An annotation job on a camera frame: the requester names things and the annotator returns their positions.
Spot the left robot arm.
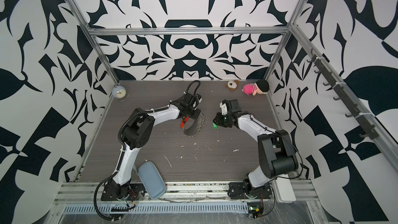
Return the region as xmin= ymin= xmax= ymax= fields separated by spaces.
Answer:
xmin=106 ymin=92 xmax=202 ymax=199

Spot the wall coat hook rack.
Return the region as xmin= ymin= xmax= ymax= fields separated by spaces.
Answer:
xmin=307 ymin=49 xmax=380 ymax=140

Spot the blue grey glasses case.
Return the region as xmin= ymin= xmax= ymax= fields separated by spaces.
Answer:
xmin=136 ymin=161 xmax=166 ymax=200

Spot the red handled keyring tool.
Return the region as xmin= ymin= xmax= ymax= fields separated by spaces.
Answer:
xmin=180 ymin=113 xmax=205 ymax=138

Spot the pink doll black hair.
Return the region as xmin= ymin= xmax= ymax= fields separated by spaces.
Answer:
xmin=242 ymin=79 xmax=270 ymax=96

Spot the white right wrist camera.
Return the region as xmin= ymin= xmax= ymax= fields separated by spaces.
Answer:
xmin=220 ymin=102 xmax=228 ymax=116

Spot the brown white plush dog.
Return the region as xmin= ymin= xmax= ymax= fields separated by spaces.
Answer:
xmin=226 ymin=80 xmax=239 ymax=91

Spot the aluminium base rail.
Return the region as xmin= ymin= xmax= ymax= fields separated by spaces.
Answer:
xmin=55 ymin=180 xmax=318 ymax=203

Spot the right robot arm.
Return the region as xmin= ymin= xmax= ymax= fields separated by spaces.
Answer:
xmin=213 ymin=100 xmax=299 ymax=190

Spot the white box on rail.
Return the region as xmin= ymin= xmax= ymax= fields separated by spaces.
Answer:
xmin=275 ymin=178 xmax=296 ymax=203

